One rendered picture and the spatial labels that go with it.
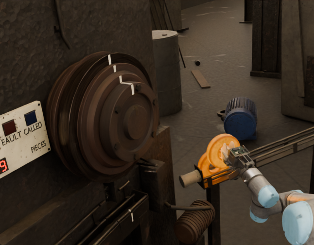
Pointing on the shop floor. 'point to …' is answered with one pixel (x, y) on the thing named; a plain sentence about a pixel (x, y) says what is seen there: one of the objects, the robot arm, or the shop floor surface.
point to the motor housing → (194, 224)
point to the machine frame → (90, 202)
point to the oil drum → (167, 71)
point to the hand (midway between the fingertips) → (223, 147)
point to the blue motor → (241, 118)
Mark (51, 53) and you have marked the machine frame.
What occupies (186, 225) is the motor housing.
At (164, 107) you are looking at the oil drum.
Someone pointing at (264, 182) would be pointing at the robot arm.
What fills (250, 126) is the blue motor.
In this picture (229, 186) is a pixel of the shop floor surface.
